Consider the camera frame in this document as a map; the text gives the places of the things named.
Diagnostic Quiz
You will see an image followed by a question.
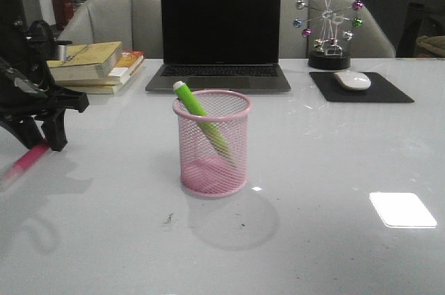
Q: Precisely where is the grey open laptop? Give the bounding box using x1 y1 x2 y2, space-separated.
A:
145 0 291 94

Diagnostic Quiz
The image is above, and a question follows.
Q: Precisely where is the beige cushioned sofa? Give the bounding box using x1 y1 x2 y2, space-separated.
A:
414 35 444 58

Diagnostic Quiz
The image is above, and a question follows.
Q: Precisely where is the left grey armchair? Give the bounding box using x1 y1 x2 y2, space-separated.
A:
58 0 163 58

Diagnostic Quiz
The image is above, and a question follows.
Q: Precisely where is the green marker pen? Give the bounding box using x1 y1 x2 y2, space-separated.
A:
173 81 234 165

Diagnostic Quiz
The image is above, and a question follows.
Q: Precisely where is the pink marker pen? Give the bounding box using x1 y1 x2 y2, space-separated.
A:
1 141 49 190

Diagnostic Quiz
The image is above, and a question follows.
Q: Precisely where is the pink mesh pen holder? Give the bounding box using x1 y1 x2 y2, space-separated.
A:
172 90 252 197

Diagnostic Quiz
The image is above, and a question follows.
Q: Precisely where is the bottom pale book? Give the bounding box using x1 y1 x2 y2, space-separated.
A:
67 67 142 95

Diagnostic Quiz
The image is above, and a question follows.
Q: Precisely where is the ferris wheel desk ornament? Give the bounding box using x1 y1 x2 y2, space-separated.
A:
292 0 364 70

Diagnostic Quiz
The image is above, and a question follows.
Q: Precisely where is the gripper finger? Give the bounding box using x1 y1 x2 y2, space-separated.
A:
1 113 43 149
42 109 67 152

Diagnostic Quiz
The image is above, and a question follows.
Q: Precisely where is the black mouse pad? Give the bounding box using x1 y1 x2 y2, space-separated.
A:
309 72 414 104

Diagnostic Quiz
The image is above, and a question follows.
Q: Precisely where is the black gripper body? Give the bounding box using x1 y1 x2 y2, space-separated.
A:
0 19 90 125

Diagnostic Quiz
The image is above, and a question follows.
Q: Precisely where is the yellow top book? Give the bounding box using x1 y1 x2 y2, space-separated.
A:
47 41 122 81

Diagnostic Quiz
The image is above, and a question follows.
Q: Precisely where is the dark side table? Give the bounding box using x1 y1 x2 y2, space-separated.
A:
396 0 444 58

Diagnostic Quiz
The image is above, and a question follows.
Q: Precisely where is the white computer mouse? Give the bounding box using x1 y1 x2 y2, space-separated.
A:
334 71 371 90

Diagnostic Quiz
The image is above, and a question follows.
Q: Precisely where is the red covered book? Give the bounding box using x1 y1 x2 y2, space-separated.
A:
56 50 145 86

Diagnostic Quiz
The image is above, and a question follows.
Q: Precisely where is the red trash bin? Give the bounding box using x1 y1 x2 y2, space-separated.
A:
51 0 74 31

